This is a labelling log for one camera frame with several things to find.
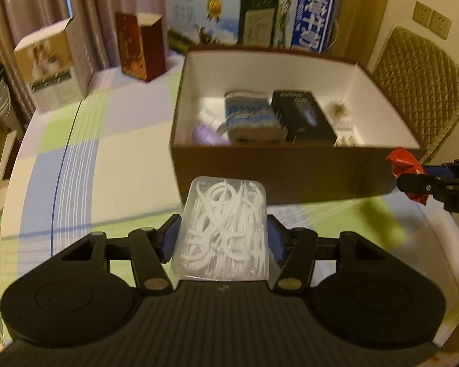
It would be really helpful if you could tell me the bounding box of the dark red gift box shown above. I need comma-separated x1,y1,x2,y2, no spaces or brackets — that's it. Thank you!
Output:
115,11,167,83

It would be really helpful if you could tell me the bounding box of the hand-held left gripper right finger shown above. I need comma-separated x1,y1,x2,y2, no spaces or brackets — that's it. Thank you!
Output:
266,214,391,296

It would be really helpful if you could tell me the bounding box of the purple bottle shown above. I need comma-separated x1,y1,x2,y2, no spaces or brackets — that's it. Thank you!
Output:
191,122,231,146

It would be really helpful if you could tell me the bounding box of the brown cardboard storage box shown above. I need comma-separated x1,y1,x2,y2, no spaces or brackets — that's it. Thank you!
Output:
169,48,426,206

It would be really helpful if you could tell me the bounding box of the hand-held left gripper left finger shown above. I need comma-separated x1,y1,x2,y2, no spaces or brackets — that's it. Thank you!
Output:
61,214,183,296

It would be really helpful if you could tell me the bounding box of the bag of cotton swabs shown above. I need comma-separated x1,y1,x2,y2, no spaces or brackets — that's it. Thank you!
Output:
328,101,359,147

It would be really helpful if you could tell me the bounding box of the black shaver box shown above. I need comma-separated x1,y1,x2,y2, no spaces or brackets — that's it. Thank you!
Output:
271,90,338,143

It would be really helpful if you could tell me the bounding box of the quilted tan chair cushion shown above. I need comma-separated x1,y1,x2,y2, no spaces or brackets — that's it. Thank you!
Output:
371,27,459,163

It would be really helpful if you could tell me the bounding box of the clear plastic cup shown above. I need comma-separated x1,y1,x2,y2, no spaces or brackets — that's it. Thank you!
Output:
198,109,224,128

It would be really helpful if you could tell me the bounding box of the clear box of floss picks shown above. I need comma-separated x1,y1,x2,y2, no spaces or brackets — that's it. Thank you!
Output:
170,176,271,282

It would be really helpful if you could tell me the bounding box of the striped knitted sock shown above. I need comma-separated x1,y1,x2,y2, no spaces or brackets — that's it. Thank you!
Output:
224,91,286,143

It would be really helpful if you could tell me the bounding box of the white printed product box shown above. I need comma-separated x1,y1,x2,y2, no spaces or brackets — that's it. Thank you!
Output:
14,17,96,114

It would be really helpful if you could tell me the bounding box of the red plastic packet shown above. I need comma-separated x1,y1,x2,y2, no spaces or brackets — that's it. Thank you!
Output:
386,147,431,203

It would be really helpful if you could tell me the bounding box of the beige wall socket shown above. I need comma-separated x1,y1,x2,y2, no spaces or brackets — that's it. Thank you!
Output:
413,1,434,27
430,9,452,39

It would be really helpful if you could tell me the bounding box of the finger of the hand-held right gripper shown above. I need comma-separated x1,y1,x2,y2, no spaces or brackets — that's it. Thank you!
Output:
421,162,457,180
396,173,446,201

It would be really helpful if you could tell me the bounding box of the blue milk carton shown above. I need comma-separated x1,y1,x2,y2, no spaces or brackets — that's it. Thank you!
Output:
239,0,342,54

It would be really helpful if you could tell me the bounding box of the plaid tablecloth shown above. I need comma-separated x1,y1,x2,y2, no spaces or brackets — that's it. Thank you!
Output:
0,51,459,352

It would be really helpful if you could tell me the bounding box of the white and green milk carton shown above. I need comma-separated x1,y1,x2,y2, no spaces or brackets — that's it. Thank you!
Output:
164,0,280,56

